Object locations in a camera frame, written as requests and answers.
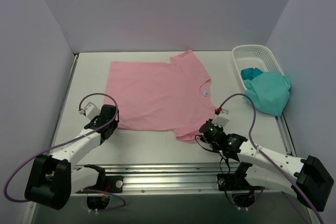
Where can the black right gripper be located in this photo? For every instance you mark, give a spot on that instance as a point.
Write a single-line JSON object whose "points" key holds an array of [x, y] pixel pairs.
{"points": [[206, 126]]}

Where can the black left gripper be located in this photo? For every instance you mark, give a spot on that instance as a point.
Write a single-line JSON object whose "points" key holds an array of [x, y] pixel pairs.
{"points": [[109, 128]]}

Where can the pink t shirt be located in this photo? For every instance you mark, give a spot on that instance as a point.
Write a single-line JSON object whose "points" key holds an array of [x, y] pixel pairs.
{"points": [[162, 96]]}

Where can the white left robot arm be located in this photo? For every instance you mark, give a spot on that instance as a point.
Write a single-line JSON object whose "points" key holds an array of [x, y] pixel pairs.
{"points": [[53, 178]]}

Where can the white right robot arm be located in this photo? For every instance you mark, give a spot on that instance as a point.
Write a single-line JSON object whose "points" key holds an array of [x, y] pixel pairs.
{"points": [[305, 178]]}

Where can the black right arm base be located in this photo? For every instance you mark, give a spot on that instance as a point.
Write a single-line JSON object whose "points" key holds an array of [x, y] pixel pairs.
{"points": [[237, 190]]}

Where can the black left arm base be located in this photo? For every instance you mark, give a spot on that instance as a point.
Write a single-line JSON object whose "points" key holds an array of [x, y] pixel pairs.
{"points": [[109, 199]]}

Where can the dark teal t shirt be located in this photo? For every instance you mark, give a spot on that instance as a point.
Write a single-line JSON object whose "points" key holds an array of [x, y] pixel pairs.
{"points": [[250, 73]]}

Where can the light teal t shirt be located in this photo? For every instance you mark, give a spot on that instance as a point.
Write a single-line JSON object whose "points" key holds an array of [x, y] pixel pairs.
{"points": [[269, 92]]}

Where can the white plastic basket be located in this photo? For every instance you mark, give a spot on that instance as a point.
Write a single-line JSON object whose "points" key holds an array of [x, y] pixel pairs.
{"points": [[253, 56]]}

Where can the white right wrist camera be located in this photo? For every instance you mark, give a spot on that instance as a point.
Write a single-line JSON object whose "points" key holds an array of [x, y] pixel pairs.
{"points": [[221, 117]]}

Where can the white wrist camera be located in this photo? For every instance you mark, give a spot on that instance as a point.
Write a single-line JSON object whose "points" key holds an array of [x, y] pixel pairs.
{"points": [[90, 111], [221, 117]]}

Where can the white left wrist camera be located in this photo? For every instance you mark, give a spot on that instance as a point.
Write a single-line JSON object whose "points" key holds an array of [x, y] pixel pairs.
{"points": [[90, 111]]}

